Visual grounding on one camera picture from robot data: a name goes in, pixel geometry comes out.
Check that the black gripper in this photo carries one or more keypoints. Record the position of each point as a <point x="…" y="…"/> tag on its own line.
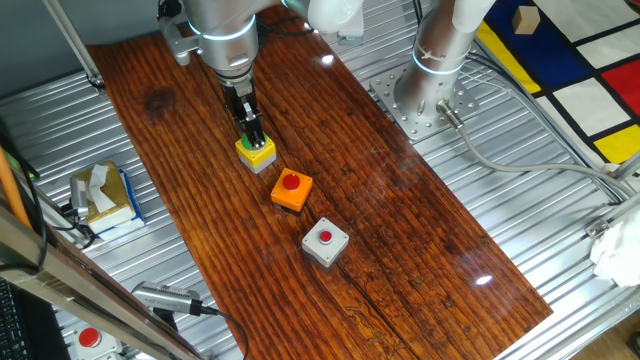
<point x="240" y="105"/>

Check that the yellow box green button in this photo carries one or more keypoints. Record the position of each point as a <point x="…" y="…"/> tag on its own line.
<point x="255" y="159"/>

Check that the orange box red button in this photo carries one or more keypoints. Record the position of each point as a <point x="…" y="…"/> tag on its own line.
<point x="287" y="198"/>

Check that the grey box small red button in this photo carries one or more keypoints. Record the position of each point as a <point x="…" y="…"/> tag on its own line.
<point x="317" y="250"/>

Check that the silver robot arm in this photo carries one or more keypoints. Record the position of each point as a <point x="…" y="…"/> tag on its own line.
<point x="225" y="40"/>

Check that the gold tissue box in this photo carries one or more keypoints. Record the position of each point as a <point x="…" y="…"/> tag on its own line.
<point x="117" y="195"/>

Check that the blue white tissue pack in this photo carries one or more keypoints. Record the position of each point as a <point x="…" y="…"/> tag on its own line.
<point x="120" y="228"/>

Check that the brown wooden board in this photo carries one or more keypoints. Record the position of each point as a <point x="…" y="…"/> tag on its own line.
<point x="400" y="225"/>

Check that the grey metal pole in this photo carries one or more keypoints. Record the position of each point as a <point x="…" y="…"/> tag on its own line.
<point x="73" y="45"/>

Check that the orange pole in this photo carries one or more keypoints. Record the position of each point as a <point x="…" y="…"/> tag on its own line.
<point x="11" y="190"/>

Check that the grey box red mushroom button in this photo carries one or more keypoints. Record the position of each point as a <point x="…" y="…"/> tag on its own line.
<point x="90" y="338"/>

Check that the small wooden cube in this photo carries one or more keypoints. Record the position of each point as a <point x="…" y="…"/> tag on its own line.
<point x="525" y="21"/>

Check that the black keyboard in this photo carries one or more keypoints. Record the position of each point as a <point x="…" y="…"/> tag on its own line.
<point x="10" y="325"/>

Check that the coloured squares cloth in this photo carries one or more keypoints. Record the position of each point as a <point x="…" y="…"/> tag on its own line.
<point x="550" y="55"/>

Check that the aluminium profile bar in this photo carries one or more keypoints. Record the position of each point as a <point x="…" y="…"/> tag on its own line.
<point x="597" y="227"/>

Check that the white crumpled cloth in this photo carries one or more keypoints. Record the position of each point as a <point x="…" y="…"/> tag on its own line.
<point x="620" y="255"/>

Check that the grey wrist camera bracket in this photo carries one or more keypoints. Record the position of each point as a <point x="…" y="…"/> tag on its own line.
<point x="175" y="45"/>

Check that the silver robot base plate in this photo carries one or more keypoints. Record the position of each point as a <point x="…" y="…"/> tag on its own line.
<point x="415" y="127"/>

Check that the silver ribbed camera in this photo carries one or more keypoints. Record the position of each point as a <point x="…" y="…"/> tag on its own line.
<point x="160" y="296"/>

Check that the silver camera beside tissues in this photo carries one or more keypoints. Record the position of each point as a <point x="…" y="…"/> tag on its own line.
<point x="79" y="195"/>

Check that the shiny metal frame beam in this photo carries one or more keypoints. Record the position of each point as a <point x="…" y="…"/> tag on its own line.
<point x="30" y="265"/>

